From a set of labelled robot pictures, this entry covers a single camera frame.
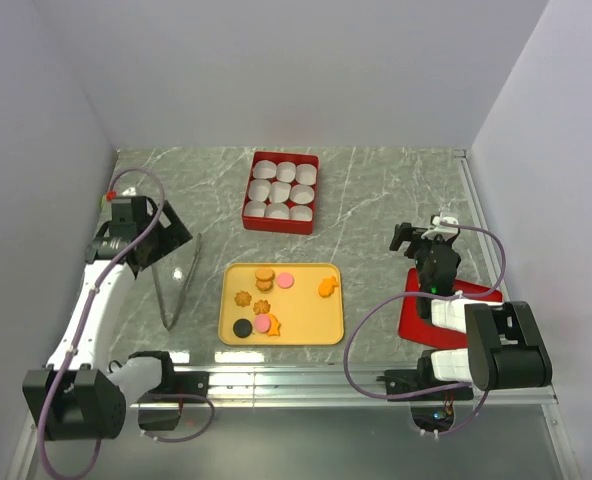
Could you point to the pink round cookie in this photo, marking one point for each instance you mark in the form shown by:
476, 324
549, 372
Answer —
262, 323
285, 280

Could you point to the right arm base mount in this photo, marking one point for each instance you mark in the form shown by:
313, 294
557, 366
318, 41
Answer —
431, 413

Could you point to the white paper cup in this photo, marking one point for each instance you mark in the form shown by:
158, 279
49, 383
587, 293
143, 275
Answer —
264, 170
277, 211
302, 194
286, 172
279, 192
255, 209
301, 213
306, 174
259, 190

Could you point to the yellow tray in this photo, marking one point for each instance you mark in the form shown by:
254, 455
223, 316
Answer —
306, 318

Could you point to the aluminium rail front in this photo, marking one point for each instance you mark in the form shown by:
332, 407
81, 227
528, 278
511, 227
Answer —
320, 385

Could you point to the flower cookie right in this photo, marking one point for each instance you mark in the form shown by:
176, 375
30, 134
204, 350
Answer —
261, 307

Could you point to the metal tongs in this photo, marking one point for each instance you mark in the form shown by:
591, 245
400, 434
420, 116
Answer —
169, 322

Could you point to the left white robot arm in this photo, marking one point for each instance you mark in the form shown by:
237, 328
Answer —
74, 396

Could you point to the flower cookie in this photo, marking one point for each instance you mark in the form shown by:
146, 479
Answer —
261, 307
243, 299

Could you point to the orange fish cookie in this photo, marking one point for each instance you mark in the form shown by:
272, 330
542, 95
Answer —
327, 286
274, 327

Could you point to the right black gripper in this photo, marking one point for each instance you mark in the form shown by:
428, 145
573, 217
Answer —
405, 233

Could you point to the orange fish cookie lower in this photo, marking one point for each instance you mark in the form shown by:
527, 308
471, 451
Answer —
274, 327

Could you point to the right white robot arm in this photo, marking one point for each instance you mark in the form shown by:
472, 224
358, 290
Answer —
502, 347

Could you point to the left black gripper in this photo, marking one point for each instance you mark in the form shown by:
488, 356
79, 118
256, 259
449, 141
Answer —
172, 237

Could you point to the round tan cookie top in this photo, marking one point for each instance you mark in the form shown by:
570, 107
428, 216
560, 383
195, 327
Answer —
264, 274

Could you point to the aluminium rail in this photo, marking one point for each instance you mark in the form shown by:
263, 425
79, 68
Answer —
320, 385
489, 247

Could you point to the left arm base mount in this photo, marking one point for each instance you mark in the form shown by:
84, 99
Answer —
160, 409

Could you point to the aluminium rail right side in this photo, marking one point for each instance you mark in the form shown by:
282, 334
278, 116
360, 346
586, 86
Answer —
489, 247

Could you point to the red cookie box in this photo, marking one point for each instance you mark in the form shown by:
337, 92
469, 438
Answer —
281, 226

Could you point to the red box lid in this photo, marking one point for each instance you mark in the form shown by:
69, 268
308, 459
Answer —
413, 328

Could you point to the black round cookie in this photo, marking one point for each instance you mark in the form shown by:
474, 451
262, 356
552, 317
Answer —
242, 328

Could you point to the orange fish cookie right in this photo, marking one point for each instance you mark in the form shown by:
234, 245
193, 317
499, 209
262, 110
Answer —
327, 286

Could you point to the round tan cookie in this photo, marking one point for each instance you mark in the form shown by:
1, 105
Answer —
264, 274
264, 286

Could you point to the flower cookie left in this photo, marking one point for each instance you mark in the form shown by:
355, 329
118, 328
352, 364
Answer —
243, 299

